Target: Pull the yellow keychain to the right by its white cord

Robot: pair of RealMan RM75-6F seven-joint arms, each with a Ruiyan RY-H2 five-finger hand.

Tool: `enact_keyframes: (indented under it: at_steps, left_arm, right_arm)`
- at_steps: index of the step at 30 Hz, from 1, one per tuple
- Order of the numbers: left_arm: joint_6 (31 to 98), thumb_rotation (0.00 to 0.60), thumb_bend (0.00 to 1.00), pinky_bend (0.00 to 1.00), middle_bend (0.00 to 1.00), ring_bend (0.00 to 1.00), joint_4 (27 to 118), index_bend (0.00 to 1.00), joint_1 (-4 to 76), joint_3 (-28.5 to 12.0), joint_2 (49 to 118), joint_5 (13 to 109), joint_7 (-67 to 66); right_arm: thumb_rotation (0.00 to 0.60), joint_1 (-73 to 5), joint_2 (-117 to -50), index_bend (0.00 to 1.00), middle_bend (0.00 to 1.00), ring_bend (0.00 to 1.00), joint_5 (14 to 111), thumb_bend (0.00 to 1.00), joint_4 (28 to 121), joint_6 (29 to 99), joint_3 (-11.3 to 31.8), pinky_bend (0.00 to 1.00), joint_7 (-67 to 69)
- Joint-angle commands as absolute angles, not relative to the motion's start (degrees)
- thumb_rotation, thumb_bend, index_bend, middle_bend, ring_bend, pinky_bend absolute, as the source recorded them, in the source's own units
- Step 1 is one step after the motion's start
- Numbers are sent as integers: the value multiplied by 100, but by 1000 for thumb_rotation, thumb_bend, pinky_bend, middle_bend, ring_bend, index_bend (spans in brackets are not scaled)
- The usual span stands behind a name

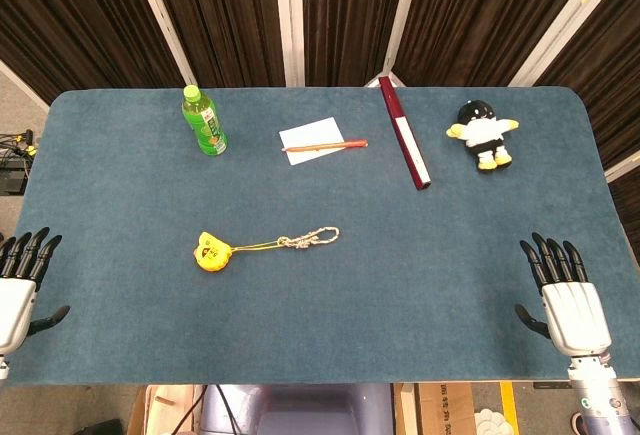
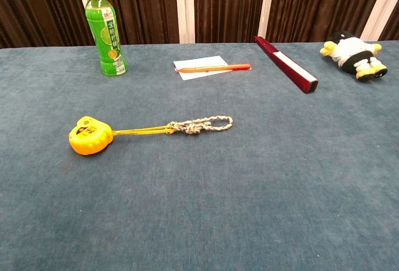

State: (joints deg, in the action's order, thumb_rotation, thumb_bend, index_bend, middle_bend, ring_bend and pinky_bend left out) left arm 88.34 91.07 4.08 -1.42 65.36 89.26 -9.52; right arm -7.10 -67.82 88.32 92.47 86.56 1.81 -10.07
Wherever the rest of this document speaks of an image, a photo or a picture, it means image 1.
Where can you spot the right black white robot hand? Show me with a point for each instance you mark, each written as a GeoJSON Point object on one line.
{"type": "Point", "coordinates": [575, 315]}

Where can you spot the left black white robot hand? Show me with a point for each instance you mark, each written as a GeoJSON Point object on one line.
{"type": "Point", "coordinates": [15, 300]}

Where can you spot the purple robot base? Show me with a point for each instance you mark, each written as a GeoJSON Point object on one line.
{"type": "Point", "coordinates": [300, 410]}

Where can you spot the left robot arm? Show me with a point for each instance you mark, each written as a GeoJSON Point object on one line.
{"type": "Point", "coordinates": [3, 367]}

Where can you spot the red black shoe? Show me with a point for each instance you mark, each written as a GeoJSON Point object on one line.
{"type": "Point", "coordinates": [576, 424]}

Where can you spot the white flower-shaped palette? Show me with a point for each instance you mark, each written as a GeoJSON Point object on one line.
{"type": "Point", "coordinates": [489, 422]}

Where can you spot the brown cardboard box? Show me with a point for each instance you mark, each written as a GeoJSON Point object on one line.
{"type": "Point", "coordinates": [440, 410]}

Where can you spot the light wooden crate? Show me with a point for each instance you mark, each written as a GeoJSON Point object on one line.
{"type": "Point", "coordinates": [165, 407]}

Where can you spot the black white plush toy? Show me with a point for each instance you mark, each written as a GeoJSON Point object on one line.
{"type": "Point", "coordinates": [482, 132]}

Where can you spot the long maroon white box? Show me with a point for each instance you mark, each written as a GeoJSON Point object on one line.
{"type": "Point", "coordinates": [407, 135]}

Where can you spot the blue felt table mat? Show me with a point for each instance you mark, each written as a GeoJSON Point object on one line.
{"type": "Point", "coordinates": [320, 305]}

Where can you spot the green tea bottle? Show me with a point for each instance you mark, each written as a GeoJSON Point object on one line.
{"type": "Point", "coordinates": [207, 127]}

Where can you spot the dark brown curtain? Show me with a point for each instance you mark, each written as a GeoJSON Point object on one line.
{"type": "Point", "coordinates": [75, 15]}
{"type": "Point", "coordinates": [475, 15]}
{"type": "Point", "coordinates": [225, 15]}
{"type": "Point", "coordinates": [610, 55]}
{"type": "Point", "coordinates": [350, 15]}

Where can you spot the orange pen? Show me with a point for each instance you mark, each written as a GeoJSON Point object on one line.
{"type": "Point", "coordinates": [325, 145]}

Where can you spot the white paper sheet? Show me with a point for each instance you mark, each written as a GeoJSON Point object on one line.
{"type": "Point", "coordinates": [312, 132]}

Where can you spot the white partition post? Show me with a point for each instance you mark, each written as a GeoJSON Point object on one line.
{"type": "Point", "coordinates": [290, 20]}
{"type": "Point", "coordinates": [402, 20]}
{"type": "Point", "coordinates": [162, 20]}
{"type": "Point", "coordinates": [565, 20]}

